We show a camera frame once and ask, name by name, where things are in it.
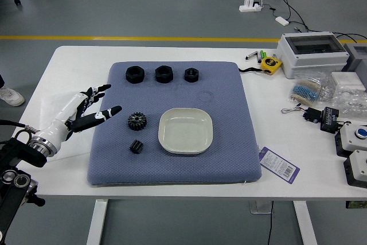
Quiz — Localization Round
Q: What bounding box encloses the grey plastic box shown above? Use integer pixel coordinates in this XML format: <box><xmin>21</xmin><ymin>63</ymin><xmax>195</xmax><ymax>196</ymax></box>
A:
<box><xmin>342</xmin><ymin>42</ymin><xmax>367</xmax><ymax>73</ymax></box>

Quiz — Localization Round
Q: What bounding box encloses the big black gear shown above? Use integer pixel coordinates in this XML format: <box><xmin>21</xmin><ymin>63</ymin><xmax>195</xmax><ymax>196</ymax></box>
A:
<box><xmin>127</xmin><ymin>112</ymin><xmax>147</xmax><ymax>131</ymax></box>

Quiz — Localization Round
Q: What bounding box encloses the white grey button box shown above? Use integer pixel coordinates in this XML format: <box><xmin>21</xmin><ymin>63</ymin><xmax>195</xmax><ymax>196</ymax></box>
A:
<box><xmin>343</xmin><ymin>149</ymin><xmax>367</xmax><ymax>189</ymax></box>

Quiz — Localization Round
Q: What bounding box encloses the black tape measure strap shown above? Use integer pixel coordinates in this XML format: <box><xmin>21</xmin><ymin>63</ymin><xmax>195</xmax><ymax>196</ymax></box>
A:
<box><xmin>237</xmin><ymin>67</ymin><xmax>263</xmax><ymax>75</ymax></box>

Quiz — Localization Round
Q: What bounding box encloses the blue-grey quilted cushion mat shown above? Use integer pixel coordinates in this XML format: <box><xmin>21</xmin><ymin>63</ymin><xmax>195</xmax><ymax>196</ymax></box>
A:
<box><xmin>87</xmin><ymin>60</ymin><xmax>263</xmax><ymax>188</ymax></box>

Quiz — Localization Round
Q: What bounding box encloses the white enclosure box clear lid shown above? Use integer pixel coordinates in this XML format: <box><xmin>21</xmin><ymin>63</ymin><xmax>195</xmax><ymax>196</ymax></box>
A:
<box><xmin>276</xmin><ymin>32</ymin><xmax>350</xmax><ymax>80</ymax></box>

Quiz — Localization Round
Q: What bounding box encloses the black electronics module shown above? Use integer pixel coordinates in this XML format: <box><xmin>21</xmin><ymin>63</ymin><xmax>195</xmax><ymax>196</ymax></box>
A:
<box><xmin>319</xmin><ymin>106</ymin><xmax>342</xmax><ymax>134</ymax></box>

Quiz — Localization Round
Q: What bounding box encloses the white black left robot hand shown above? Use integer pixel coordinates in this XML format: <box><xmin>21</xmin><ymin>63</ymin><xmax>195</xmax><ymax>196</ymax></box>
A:
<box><xmin>36</xmin><ymin>84</ymin><xmax>123</xmax><ymax>150</ymax></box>

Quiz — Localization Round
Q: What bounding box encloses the small white flat box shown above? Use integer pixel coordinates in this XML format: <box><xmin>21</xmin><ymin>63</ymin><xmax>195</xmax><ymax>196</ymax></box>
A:
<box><xmin>331</xmin><ymin>71</ymin><xmax>361</xmax><ymax>88</ymax></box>

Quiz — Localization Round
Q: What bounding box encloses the white power strip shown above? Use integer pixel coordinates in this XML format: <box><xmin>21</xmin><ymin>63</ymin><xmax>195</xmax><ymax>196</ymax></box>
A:
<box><xmin>239</xmin><ymin>0</ymin><xmax>263</xmax><ymax>13</ymax></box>

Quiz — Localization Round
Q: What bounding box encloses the bag of blue resistors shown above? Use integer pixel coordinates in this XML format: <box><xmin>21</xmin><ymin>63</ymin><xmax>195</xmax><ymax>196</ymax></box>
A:
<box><xmin>288</xmin><ymin>73</ymin><xmax>335</xmax><ymax>105</ymax></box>

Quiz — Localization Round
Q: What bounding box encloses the yellow tape measure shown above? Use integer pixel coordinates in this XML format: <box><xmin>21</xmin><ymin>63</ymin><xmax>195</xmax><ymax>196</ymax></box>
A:
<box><xmin>260</xmin><ymin>57</ymin><xmax>283</xmax><ymax>76</ymax></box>

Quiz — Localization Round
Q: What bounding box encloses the blue push button box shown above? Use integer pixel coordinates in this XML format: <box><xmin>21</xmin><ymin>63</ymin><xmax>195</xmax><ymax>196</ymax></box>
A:
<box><xmin>334</xmin><ymin>123</ymin><xmax>367</xmax><ymax>159</ymax></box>

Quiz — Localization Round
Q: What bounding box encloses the person's white shoe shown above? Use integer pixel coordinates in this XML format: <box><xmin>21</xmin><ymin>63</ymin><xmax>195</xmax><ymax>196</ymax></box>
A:
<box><xmin>0</xmin><ymin>86</ymin><xmax>26</xmax><ymax>107</ymax></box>

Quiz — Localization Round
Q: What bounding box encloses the purple white label tag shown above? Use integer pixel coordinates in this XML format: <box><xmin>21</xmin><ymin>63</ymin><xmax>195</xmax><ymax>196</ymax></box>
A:
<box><xmin>257</xmin><ymin>146</ymin><xmax>300</xmax><ymax>185</ymax></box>

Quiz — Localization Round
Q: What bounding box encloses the big black hex nut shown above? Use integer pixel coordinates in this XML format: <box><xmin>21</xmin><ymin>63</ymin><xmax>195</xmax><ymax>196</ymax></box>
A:
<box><xmin>154</xmin><ymin>65</ymin><xmax>174</xmax><ymax>83</ymax></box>
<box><xmin>125</xmin><ymin>66</ymin><xmax>146</xmax><ymax>84</ymax></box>

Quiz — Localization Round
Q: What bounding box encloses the white square plate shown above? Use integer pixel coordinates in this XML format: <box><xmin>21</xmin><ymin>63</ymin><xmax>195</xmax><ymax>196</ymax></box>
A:
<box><xmin>158</xmin><ymin>107</ymin><xmax>214</xmax><ymax>155</ymax></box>

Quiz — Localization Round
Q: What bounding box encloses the black cable under table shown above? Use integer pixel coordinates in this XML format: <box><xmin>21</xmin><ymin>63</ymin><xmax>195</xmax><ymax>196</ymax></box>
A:
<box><xmin>266</xmin><ymin>201</ymin><xmax>275</xmax><ymax>245</ymax></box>

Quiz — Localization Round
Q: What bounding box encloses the white table leg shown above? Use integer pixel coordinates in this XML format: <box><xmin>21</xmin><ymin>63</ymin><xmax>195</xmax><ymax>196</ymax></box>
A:
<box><xmin>85</xmin><ymin>199</ymin><xmax>109</xmax><ymax>245</ymax></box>
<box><xmin>292</xmin><ymin>200</ymin><xmax>318</xmax><ymax>245</ymax></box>

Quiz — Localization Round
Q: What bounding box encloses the black floor cable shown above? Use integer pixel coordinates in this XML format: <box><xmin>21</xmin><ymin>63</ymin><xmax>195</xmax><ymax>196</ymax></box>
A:
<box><xmin>268</xmin><ymin>0</ymin><xmax>367</xmax><ymax>44</ymax></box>

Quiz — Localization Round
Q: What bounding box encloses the small black module with wires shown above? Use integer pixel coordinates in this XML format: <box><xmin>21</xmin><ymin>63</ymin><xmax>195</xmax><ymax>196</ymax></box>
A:
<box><xmin>280</xmin><ymin>106</ymin><xmax>321</xmax><ymax>125</ymax></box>

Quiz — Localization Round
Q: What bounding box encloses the small black gear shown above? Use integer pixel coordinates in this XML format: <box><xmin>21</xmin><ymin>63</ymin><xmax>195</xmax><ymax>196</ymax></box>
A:
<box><xmin>129</xmin><ymin>139</ymin><xmax>144</xmax><ymax>155</ymax></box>

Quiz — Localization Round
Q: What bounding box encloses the small black hex nut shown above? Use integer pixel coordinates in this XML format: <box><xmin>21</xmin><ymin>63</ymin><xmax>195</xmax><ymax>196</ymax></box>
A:
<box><xmin>183</xmin><ymin>67</ymin><xmax>200</xmax><ymax>83</ymax></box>

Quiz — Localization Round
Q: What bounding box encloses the grey metal bracket under table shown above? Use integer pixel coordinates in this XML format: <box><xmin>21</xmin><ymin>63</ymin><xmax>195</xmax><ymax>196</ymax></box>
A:
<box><xmin>248</xmin><ymin>200</ymin><xmax>274</xmax><ymax>215</ymax></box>

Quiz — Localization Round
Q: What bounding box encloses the clear bag of screws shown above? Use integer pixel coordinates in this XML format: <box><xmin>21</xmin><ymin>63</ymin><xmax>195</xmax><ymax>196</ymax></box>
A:
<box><xmin>321</xmin><ymin>87</ymin><xmax>367</xmax><ymax>116</ymax></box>

